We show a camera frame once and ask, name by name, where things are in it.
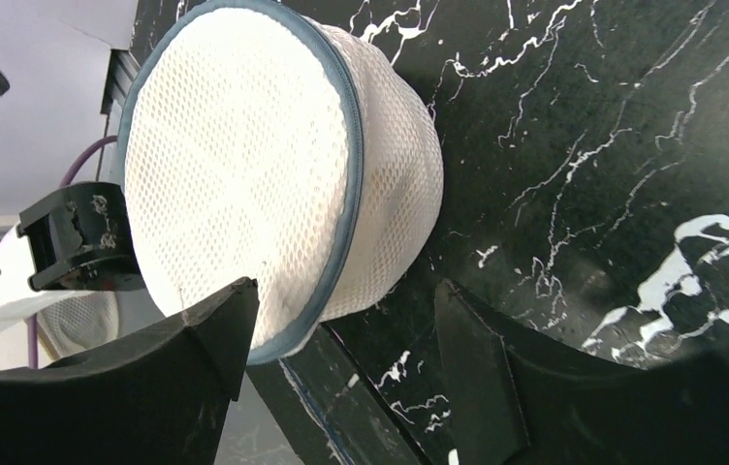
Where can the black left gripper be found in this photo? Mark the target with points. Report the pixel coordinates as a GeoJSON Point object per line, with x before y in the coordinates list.
{"type": "Point", "coordinates": [80, 240]}

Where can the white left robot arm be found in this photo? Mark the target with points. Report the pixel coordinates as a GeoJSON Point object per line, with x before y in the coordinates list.
{"type": "Point", "coordinates": [17, 300]}

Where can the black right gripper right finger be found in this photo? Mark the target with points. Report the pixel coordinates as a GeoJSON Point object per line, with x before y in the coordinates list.
{"type": "Point", "coordinates": [518, 396]}

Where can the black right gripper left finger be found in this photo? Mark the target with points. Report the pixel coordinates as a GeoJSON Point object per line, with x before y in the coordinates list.
{"type": "Point", "coordinates": [159, 395]}

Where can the white mesh bag blue trim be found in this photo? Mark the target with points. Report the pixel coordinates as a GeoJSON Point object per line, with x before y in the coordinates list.
{"type": "Point", "coordinates": [257, 142]}

